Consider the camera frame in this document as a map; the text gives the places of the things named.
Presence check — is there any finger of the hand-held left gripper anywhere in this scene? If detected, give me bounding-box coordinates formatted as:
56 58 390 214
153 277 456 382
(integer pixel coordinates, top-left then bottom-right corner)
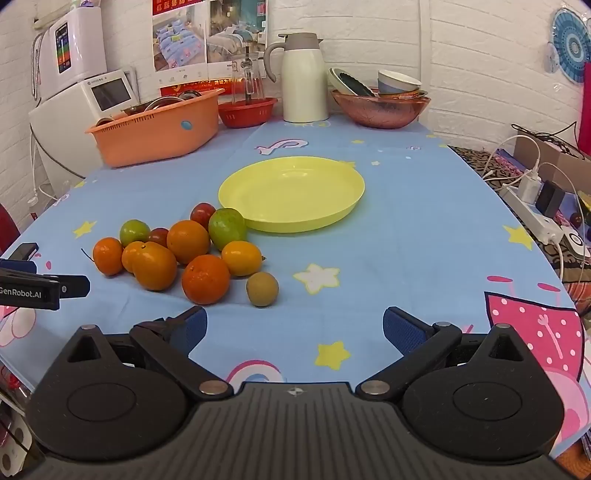
0 243 40 274
59 275 91 299

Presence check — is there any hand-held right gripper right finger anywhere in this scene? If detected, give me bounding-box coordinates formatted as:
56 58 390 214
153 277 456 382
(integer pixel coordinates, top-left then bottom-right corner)
355 306 529 401

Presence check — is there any white power strip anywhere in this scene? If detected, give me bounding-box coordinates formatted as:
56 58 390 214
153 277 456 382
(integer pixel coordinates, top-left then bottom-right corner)
501 185 566 246

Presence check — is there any small green fruit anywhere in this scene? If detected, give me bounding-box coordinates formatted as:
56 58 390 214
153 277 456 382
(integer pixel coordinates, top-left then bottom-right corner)
119 219 152 248

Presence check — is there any wall poster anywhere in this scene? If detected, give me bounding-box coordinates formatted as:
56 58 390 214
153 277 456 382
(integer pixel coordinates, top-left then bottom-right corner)
151 0 269 89

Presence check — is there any yellow plastic plate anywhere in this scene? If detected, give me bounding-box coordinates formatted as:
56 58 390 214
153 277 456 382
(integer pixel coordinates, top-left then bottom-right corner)
218 156 366 234

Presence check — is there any white wall pipe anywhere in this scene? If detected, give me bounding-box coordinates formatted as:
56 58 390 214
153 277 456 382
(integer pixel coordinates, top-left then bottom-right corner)
414 0 431 85

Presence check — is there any brown kiwi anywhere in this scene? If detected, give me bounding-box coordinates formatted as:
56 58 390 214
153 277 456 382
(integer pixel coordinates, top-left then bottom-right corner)
246 271 280 308

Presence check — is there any grey-blue bowl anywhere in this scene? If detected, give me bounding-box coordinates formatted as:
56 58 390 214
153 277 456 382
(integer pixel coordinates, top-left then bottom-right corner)
377 69 423 97

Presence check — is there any red chair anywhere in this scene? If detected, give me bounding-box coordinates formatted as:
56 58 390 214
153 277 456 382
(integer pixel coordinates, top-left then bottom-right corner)
0 203 22 254

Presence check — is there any cardboard box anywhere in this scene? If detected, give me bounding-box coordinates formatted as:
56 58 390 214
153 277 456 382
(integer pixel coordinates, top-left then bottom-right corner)
513 133 591 195

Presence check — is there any red plastic basket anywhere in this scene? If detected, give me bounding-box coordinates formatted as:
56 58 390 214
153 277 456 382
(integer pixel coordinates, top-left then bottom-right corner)
217 97 279 129

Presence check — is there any white water purifier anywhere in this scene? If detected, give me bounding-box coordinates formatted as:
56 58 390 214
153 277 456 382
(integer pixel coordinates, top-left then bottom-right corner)
33 6 106 101

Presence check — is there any white round device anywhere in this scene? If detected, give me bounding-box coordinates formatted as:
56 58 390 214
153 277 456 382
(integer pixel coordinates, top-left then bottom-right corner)
564 228 590 265

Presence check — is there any orange plastic basket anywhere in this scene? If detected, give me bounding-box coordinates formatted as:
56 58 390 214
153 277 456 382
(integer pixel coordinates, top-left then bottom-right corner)
85 89 226 169

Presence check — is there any white charger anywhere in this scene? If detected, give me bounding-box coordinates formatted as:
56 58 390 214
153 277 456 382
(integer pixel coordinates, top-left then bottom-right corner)
519 168 544 207

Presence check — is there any white appliance with screen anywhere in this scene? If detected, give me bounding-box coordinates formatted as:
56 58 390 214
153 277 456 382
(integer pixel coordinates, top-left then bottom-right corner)
28 68 140 184

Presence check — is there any white bowl with dark inside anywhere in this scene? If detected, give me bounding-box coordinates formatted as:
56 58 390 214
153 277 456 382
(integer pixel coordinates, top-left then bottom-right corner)
328 67 376 98

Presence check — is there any dark patterned cloth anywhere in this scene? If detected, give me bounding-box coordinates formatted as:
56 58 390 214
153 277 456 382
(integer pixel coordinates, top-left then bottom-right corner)
448 145 591 324

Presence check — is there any blue round wall ornament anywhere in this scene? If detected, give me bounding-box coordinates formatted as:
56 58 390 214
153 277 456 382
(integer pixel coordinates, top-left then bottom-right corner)
549 8 591 85

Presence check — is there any blue printed tablecloth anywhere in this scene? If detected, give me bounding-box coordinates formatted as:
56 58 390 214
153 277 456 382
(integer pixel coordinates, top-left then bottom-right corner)
0 113 588 462

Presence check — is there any large green mango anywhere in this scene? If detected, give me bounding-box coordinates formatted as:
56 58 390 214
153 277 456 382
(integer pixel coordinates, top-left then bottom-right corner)
208 208 248 252

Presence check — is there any black charger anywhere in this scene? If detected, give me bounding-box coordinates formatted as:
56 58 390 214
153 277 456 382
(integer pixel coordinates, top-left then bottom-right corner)
536 181 566 219

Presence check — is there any pink glass bowl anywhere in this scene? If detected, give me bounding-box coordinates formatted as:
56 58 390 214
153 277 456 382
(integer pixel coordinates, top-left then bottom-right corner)
331 89 431 130

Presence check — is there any white cable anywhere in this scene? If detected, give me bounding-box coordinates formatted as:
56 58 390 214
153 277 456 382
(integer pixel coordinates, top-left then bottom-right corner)
482 135 542 186

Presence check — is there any glass pitcher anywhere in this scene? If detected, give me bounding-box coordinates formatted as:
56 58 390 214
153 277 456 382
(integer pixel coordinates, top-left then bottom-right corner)
229 46 267 105

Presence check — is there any white thermos jug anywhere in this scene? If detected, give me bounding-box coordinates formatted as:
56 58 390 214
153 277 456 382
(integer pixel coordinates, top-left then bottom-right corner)
263 32 330 124

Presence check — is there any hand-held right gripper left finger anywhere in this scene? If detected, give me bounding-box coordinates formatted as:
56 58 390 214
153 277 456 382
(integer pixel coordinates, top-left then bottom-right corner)
65 305 234 401

